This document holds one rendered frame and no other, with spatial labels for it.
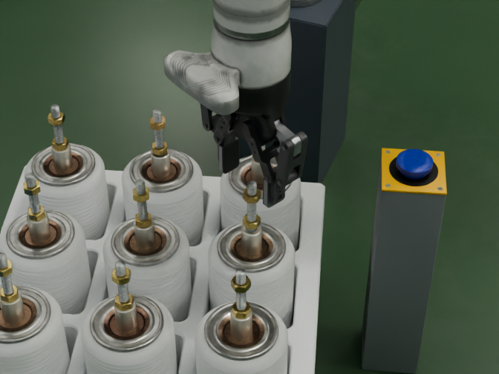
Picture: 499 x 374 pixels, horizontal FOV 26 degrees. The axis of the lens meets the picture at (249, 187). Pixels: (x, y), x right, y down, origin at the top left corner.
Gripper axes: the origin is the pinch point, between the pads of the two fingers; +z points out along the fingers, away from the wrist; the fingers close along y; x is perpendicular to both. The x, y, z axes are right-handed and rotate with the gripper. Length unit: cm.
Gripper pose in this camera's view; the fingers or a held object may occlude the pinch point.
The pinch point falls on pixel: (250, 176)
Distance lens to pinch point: 111.5
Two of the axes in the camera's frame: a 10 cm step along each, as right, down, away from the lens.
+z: 0.0, 7.4, 6.7
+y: -6.5, -5.1, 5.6
